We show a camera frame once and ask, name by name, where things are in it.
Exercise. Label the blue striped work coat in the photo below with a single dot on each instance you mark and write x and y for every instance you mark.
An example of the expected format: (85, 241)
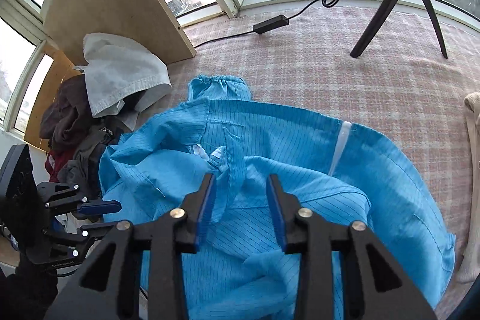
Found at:
(343, 172)

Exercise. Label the grey dark garment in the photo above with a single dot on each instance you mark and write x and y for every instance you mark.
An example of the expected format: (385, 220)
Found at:
(82, 167)

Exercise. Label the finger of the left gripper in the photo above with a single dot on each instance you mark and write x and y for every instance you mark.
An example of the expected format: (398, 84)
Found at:
(98, 207)
(96, 230)

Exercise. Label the large wooden board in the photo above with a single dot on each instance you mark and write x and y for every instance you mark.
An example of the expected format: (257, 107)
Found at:
(148, 22)

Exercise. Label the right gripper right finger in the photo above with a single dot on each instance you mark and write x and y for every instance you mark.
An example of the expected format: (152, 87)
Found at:
(374, 285)

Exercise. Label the maroon garment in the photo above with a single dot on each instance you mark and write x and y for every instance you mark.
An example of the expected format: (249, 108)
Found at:
(55, 161)

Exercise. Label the white grey garment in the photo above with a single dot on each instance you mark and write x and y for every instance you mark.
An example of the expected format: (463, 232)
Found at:
(122, 77)

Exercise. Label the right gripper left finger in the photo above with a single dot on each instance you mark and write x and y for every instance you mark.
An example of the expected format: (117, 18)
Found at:
(107, 284)

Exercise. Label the dark brown garment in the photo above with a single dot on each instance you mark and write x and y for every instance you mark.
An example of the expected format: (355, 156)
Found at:
(66, 122)

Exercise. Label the light pine wood panel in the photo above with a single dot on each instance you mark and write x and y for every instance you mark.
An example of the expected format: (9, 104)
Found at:
(61, 69)

